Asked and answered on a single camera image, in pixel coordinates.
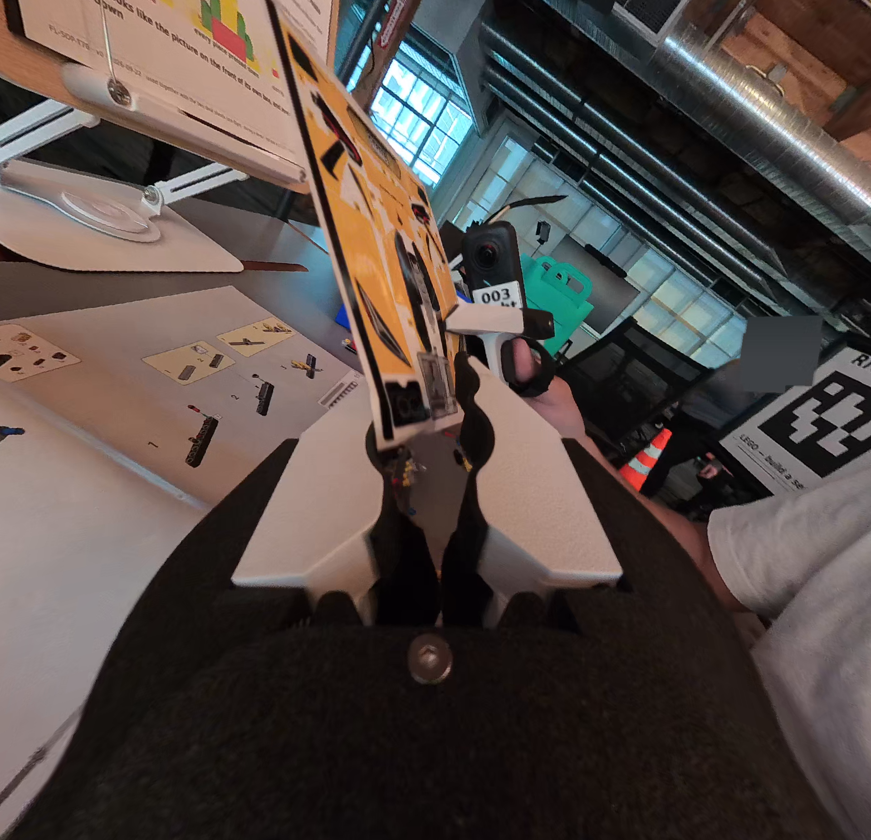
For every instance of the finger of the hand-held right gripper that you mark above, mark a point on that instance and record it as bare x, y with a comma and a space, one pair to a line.
483, 319

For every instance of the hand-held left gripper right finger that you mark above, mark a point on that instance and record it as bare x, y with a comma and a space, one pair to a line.
544, 506

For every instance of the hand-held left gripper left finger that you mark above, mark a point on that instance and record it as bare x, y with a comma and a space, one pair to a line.
306, 513

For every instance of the yellow sticker sheet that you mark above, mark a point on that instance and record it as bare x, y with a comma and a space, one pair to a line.
367, 241

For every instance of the person's right forearm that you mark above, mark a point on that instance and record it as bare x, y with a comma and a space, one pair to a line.
653, 513

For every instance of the open lego instruction booklet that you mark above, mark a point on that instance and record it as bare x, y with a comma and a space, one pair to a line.
102, 391

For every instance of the person's right hand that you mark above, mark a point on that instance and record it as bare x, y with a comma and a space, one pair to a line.
561, 408

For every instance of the teal fabric bag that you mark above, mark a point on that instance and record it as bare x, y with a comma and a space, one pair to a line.
565, 296

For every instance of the orange traffic cone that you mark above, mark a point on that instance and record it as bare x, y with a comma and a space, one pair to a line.
646, 462

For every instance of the white sign with black marker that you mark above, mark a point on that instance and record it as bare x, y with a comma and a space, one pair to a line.
816, 425

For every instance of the white air vent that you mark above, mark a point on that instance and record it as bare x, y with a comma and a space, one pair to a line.
653, 0

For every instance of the wooden document stand white base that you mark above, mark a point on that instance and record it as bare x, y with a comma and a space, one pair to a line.
102, 241

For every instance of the printed instruction sheet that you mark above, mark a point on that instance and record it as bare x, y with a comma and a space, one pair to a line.
170, 51

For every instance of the silver ventilation duct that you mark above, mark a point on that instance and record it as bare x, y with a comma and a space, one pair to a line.
748, 105

